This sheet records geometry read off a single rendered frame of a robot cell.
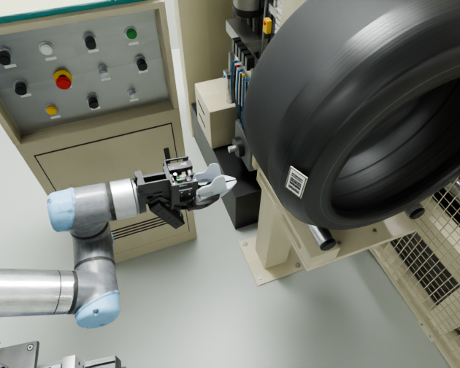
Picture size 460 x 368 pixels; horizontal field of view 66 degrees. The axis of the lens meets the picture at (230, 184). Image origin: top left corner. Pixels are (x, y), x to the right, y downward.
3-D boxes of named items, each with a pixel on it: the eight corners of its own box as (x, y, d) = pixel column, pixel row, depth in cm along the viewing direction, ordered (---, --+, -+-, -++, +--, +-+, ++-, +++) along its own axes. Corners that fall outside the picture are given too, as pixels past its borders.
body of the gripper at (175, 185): (202, 181, 67) (138, 193, 64) (200, 209, 74) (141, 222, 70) (190, 154, 72) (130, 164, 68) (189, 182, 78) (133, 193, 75)
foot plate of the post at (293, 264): (237, 242, 195) (238, 240, 193) (282, 228, 201) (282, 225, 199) (257, 286, 179) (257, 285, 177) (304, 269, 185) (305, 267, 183)
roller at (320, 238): (265, 152, 110) (278, 147, 111) (266, 161, 114) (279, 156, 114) (321, 246, 90) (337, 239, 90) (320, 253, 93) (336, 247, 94)
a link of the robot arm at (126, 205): (118, 227, 69) (112, 196, 74) (142, 222, 70) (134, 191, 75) (114, 203, 63) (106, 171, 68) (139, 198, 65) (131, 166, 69)
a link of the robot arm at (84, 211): (55, 211, 70) (43, 182, 64) (112, 200, 74) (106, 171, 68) (58, 244, 66) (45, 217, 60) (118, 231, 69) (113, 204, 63)
